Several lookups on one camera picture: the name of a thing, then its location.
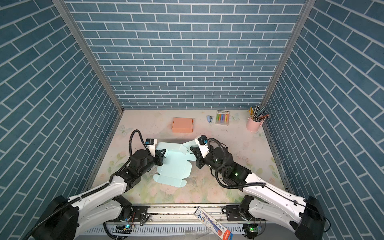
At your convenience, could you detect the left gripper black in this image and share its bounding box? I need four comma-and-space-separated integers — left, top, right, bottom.
138, 148, 168, 178

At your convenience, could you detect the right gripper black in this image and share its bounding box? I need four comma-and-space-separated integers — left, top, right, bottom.
190, 145, 228, 177

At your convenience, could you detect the light blue cardboard box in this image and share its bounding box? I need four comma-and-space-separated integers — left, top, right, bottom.
153, 141, 197, 188

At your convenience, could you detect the pink cardboard box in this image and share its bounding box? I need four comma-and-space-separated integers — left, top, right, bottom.
172, 118, 194, 133

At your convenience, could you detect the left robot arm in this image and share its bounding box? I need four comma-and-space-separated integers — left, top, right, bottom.
23, 139, 166, 240

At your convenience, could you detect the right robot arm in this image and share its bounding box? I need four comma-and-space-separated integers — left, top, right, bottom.
190, 135, 331, 240

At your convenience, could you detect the toothpaste tube box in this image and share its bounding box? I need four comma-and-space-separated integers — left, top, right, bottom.
194, 207, 233, 240

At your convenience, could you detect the coloured marker pack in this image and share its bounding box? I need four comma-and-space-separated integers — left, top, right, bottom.
216, 110, 230, 126

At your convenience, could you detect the pink pencil cup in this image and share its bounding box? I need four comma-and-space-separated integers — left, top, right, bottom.
246, 117, 264, 132

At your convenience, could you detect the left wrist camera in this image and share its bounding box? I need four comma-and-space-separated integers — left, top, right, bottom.
145, 139, 158, 157

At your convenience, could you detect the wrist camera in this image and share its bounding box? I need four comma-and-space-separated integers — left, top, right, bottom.
145, 139, 158, 157
195, 135, 210, 159

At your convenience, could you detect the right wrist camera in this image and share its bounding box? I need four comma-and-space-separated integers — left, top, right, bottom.
195, 135, 210, 159

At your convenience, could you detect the aluminium mounting rail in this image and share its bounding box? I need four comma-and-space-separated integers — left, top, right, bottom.
83, 204, 267, 239

